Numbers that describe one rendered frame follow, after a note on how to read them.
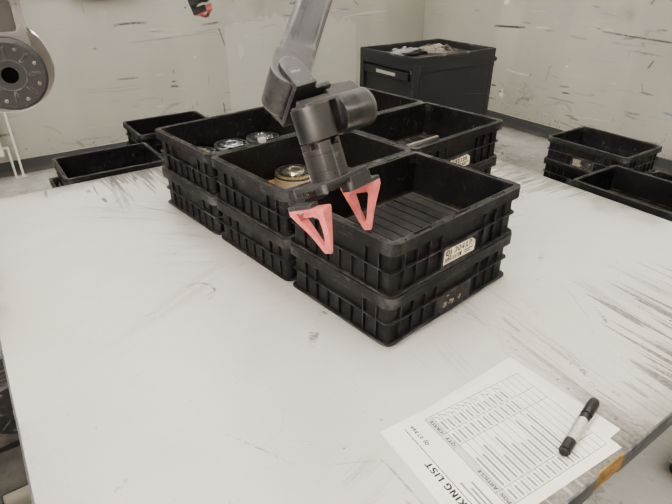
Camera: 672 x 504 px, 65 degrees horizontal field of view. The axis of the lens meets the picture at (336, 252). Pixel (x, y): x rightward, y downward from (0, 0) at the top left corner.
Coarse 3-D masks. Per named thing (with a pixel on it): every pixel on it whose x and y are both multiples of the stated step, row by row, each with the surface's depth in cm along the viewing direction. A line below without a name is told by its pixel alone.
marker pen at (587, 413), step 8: (592, 400) 85; (584, 408) 84; (592, 408) 84; (584, 416) 82; (592, 416) 83; (576, 424) 81; (584, 424) 81; (568, 432) 80; (576, 432) 79; (568, 440) 78; (576, 440) 78; (560, 448) 77; (568, 448) 77
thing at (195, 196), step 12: (168, 180) 151; (180, 180) 142; (180, 192) 147; (192, 192) 138; (204, 192) 134; (180, 204) 149; (192, 204) 143; (204, 204) 138; (216, 204) 132; (192, 216) 145; (204, 216) 139; (216, 216) 135; (216, 228) 137
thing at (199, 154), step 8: (232, 112) 159; (240, 112) 159; (248, 112) 161; (200, 120) 152; (208, 120) 153; (160, 128) 144; (168, 128) 146; (160, 136) 142; (168, 136) 138; (280, 136) 139; (168, 144) 140; (176, 144) 136; (184, 144) 133; (248, 144) 132; (184, 152) 134; (192, 152) 131; (200, 152) 127; (208, 152) 127; (216, 152) 127; (200, 160) 129; (208, 160) 126
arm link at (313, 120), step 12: (324, 96) 74; (336, 96) 74; (300, 108) 72; (312, 108) 71; (324, 108) 72; (336, 108) 75; (300, 120) 72; (312, 120) 71; (324, 120) 72; (336, 120) 76; (300, 132) 73; (312, 132) 72; (324, 132) 72; (336, 132) 73; (300, 144) 74
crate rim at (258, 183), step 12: (348, 132) 142; (264, 144) 133; (384, 144) 134; (216, 156) 125; (216, 168) 124; (228, 168) 119; (240, 168) 118; (240, 180) 117; (252, 180) 113; (264, 180) 111; (264, 192) 111; (276, 192) 107; (288, 192) 106
